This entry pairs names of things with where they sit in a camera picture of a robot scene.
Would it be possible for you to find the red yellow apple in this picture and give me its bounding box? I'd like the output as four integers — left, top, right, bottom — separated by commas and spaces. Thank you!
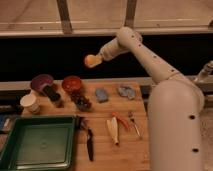
84, 55, 96, 68

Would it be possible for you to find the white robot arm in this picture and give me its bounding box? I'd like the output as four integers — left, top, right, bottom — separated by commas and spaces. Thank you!
99, 27, 205, 171

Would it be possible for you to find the red bowl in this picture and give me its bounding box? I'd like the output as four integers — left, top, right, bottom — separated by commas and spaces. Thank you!
62, 76, 82, 92

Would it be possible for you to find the purple bowl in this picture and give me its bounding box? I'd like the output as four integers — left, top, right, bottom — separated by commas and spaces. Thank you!
30, 74, 54, 93

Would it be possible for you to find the blue sponge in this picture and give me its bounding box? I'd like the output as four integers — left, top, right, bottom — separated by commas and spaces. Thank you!
95, 88, 108, 103

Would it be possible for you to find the crumpled grey blue cloth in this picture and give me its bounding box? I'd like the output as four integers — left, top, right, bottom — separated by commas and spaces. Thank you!
118, 86, 136, 100

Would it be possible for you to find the bunch of dark grapes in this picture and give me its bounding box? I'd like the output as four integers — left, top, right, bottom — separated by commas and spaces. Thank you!
71, 91, 92, 112

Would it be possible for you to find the orange carrot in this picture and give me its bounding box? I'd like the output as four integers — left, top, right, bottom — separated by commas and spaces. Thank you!
112, 112, 130, 131

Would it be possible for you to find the metal fork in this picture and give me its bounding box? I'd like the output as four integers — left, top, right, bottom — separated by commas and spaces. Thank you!
128, 111, 142, 139

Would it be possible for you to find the black kitchen knife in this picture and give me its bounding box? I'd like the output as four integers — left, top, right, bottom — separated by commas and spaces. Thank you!
87, 129, 94, 161

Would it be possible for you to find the wooden cutting board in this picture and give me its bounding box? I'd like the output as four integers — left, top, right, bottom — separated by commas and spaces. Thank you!
21, 81, 152, 171

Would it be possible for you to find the white paper cup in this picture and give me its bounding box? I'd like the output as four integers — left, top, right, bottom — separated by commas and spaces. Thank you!
20, 94, 40, 114

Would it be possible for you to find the green plastic tray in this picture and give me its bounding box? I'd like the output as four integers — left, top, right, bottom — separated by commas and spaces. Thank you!
0, 116, 76, 171

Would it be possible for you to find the blue object at left edge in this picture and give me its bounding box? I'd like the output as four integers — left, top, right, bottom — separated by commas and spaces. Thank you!
0, 115, 11, 134

